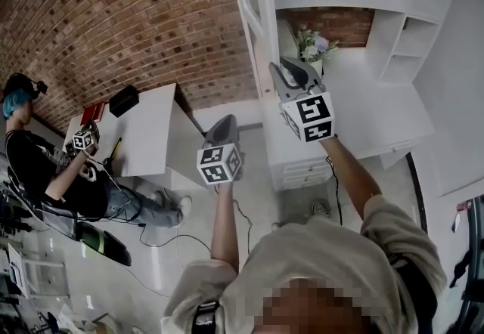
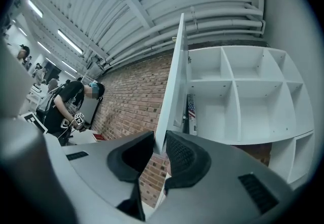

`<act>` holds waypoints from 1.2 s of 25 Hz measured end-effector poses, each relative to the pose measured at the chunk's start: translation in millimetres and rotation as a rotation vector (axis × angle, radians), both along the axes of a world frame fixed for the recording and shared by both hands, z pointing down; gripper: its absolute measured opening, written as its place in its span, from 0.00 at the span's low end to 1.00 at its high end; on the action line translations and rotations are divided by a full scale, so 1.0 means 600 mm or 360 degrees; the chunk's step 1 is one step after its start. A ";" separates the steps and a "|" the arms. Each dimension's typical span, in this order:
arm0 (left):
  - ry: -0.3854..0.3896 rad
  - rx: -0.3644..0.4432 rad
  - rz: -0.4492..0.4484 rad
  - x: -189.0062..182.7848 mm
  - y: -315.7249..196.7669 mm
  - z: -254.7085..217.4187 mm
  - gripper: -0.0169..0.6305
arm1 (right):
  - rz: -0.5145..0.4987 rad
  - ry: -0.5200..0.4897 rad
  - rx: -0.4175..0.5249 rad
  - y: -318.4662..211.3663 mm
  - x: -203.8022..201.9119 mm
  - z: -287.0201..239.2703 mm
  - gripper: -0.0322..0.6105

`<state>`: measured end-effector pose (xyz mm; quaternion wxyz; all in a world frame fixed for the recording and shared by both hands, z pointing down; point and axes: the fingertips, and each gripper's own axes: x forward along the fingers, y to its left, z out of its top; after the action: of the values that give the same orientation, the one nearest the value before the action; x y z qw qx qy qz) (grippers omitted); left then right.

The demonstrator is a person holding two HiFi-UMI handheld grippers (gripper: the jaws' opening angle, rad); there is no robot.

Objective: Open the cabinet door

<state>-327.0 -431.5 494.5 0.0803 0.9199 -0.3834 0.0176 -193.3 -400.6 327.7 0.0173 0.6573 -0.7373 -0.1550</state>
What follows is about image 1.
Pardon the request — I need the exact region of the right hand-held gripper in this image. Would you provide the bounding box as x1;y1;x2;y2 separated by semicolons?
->
268;56;337;144

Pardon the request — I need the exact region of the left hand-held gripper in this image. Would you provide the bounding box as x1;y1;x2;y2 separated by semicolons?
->
196;113;245;187

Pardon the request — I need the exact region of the white ribbed-glass cabinet door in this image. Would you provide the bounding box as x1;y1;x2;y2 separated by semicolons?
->
223;0;274;99

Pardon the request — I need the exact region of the person's right forearm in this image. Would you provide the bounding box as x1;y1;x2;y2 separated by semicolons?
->
323;135;383;233

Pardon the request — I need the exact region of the person's left forearm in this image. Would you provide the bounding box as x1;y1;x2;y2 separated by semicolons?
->
209;181;241;273

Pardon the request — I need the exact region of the white desk with hutch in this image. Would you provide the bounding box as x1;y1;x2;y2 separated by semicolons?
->
222;0;464;192

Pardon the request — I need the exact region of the pale green book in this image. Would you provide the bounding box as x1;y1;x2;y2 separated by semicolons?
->
278;19;300;60

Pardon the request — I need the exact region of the pale flower bouquet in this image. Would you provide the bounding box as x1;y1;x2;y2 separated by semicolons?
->
296;29;340;63

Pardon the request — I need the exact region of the white side table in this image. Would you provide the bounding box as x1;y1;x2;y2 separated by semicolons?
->
67;82;207;190

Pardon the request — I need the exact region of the black box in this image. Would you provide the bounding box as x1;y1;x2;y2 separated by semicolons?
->
108;85;140;119

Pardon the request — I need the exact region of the black oblong case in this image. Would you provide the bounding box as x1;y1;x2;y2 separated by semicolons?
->
75;221;132;268

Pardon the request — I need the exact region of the red book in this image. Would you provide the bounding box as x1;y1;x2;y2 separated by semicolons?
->
81;101;106;125

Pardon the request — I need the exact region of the person's beige shirt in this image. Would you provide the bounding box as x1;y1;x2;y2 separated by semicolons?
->
162;194;449;334

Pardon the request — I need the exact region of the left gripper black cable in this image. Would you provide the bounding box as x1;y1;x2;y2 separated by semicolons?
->
214;184;253;254

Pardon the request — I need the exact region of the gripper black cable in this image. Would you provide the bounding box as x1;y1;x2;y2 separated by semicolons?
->
327;156;343;226
214;184;253;254

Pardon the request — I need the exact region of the black looped cable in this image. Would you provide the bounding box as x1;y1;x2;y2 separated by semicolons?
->
138;224;213;261

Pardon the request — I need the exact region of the yellow handled tool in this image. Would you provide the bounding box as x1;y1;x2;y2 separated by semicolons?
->
109;138;123;165

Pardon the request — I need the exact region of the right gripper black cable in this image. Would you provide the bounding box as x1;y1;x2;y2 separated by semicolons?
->
327;156;343;226

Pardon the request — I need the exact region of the black harness strap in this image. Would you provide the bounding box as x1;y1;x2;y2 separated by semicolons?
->
387;252;436;334
191;300;221;334

